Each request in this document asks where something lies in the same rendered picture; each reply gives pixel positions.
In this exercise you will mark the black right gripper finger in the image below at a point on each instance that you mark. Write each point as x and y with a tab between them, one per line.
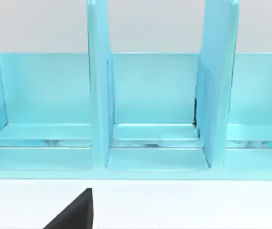
79	212

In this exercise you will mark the light blue rack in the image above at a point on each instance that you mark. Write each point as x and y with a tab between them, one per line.
150	95

